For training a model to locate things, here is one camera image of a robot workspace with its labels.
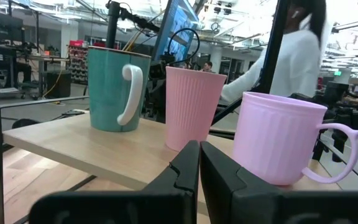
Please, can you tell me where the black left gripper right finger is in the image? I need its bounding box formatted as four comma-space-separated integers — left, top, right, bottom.
200, 141, 358, 224

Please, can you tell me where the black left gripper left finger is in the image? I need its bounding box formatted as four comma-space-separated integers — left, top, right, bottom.
29, 140, 201, 224

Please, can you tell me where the lilac plastic mug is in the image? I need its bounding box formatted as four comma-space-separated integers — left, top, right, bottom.
232, 91, 358, 187

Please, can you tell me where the pink ribbed plastic cup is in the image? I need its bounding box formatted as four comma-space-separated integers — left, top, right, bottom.
165, 65, 228, 152

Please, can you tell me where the teal mug with white handle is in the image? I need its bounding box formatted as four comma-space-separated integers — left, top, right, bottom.
87, 45, 152, 133

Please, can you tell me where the computer monitor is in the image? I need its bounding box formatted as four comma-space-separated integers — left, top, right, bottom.
152, 0, 200, 63

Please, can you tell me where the black bin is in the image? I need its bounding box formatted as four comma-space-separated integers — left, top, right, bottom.
45, 70, 72, 99

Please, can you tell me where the red storage rack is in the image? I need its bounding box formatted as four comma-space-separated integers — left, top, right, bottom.
68, 39, 89, 83

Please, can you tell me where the black looped cable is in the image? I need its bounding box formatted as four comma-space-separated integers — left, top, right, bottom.
165, 27, 201, 67

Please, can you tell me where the black aluminium table frame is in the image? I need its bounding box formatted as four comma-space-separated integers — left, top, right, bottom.
209, 0, 292, 139

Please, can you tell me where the black camera stand pole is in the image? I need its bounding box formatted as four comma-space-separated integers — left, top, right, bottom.
105, 0, 162, 49

